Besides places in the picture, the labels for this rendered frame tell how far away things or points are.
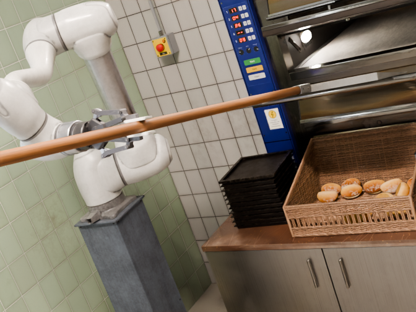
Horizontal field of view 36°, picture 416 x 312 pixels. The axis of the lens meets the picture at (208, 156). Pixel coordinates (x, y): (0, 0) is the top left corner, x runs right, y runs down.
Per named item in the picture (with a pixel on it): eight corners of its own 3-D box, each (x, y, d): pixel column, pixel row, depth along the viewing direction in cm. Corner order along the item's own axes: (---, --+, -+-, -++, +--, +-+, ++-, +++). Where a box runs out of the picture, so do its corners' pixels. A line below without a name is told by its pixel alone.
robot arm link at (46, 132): (72, 166, 175) (39, 138, 166) (34, 171, 183) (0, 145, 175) (85, 134, 180) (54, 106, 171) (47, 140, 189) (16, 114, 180)
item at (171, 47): (164, 54, 331) (158, 35, 328) (179, 50, 326) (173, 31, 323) (156, 58, 326) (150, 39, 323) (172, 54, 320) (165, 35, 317)
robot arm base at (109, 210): (73, 227, 254) (68, 215, 252) (104, 201, 272) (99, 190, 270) (109, 223, 245) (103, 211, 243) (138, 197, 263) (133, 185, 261)
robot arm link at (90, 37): (123, 170, 267) (173, 152, 268) (129, 194, 254) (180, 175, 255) (48, 6, 220) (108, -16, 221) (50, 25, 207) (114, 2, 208)
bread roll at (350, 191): (359, 181, 289) (361, 190, 286) (363, 189, 294) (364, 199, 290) (338, 186, 292) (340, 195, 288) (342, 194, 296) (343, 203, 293)
